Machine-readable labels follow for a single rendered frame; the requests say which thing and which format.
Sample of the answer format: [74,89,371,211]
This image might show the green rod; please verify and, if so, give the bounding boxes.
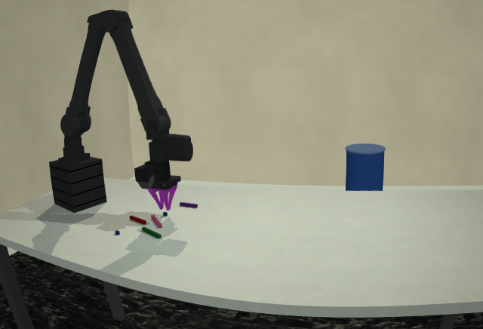
[142,227,162,239]

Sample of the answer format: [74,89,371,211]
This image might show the pink rod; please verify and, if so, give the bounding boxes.
[151,215,162,228]

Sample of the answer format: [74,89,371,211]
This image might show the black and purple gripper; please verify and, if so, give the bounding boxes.
[148,172,181,211]

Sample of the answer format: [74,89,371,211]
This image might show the purple rod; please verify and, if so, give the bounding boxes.
[180,202,198,208]

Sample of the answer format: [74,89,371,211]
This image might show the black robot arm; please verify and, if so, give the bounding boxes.
[58,10,193,189]

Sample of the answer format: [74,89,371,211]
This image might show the dark red rod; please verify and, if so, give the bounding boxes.
[130,216,146,225]

